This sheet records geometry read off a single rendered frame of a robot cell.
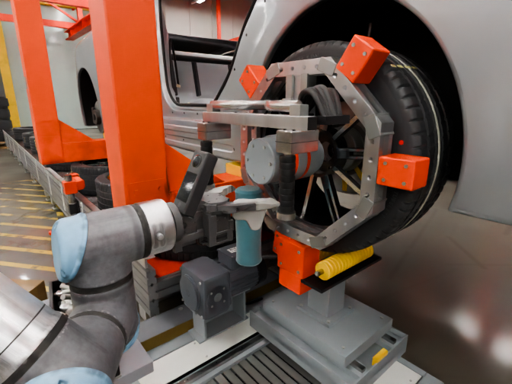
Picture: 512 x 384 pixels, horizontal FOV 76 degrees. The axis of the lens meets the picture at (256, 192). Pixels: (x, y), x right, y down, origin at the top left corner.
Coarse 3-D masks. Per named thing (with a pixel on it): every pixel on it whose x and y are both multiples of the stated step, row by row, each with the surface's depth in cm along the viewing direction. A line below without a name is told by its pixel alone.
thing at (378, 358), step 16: (256, 320) 134; (272, 320) 134; (272, 336) 128; (288, 336) 125; (384, 336) 120; (400, 336) 124; (288, 352) 122; (304, 352) 115; (320, 352) 116; (368, 352) 117; (384, 352) 112; (400, 352) 121; (304, 368) 116; (320, 368) 110; (336, 368) 110; (352, 368) 107; (368, 368) 107; (384, 368) 114
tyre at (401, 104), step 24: (312, 48) 97; (336, 48) 91; (384, 72) 82; (408, 72) 87; (384, 96) 83; (408, 96) 80; (432, 96) 88; (408, 120) 80; (432, 120) 85; (408, 144) 80; (432, 144) 83; (432, 168) 85; (408, 192) 83; (432, 192) 92; (384, 216) 89; (408, 216) 90; (360, 240) 96
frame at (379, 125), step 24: (288, 72) 95; (312, 72) 89; (336, 72) 84; (264, 96) 106; (360, 96) 79; (360, 120) 80; (384, 120) 77; (384, 144) 81; (264, 192) 119; (360, 192) 84; (384, 192) 84; (264, 216) 115; (360, 216) 84; (312, 240) 99; (336, 240) 98
